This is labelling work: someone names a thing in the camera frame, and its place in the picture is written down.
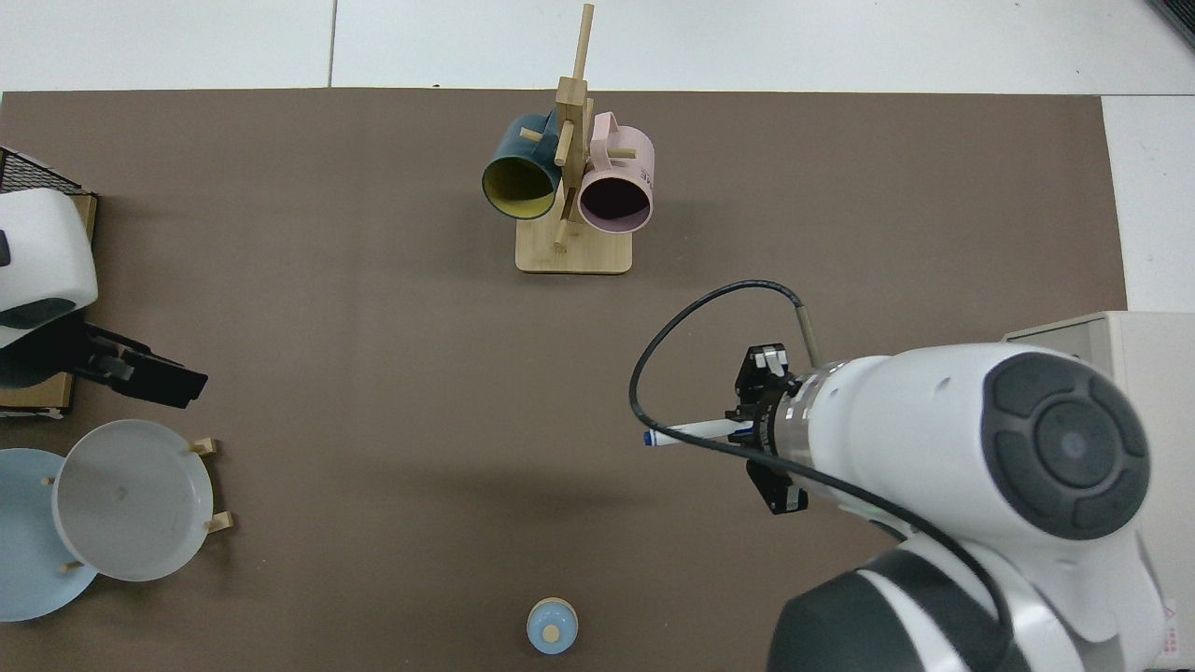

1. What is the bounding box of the blue and white marker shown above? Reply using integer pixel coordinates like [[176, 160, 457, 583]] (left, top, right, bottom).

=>
[[642, 419, 753, 448]]

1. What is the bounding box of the wooden plate rack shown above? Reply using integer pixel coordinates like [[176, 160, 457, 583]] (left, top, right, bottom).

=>
[[42, 437, 234, 573]]

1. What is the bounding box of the grey plate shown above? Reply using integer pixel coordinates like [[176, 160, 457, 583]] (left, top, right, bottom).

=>
[[51, 419, 215, 582]]

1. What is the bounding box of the light blue plate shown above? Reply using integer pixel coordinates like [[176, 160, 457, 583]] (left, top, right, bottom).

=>
[[0, 448, 99, 623]]

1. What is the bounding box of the wooden cup stand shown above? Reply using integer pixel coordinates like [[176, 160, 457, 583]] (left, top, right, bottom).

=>
[[515, 3, 634, 275]]

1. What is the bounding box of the pink cup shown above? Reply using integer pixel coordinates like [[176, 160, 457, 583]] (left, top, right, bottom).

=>
[[577, 111, 656, 234]]

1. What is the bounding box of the brown table cloth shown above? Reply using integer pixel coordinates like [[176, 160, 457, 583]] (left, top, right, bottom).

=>
[[0, 89, 1128, 672]]

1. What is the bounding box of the small blue round bell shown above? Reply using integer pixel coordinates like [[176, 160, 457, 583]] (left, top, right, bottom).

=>
[[527, 597, 580, 655]]

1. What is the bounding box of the dark teal cup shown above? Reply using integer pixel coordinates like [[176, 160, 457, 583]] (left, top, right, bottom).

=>
[[481, 112, 564, 221]]

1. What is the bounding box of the pale toaster oven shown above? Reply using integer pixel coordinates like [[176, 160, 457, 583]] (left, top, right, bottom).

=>
[[1002, 311, 1195, 671]]

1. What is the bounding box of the dark grey equipment corner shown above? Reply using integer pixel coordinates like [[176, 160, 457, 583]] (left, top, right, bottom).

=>
[[1146, 0, 1195, 49]]

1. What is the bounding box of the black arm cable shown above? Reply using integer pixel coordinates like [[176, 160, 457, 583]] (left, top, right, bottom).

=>
[[627, 280, 1019, 672]]

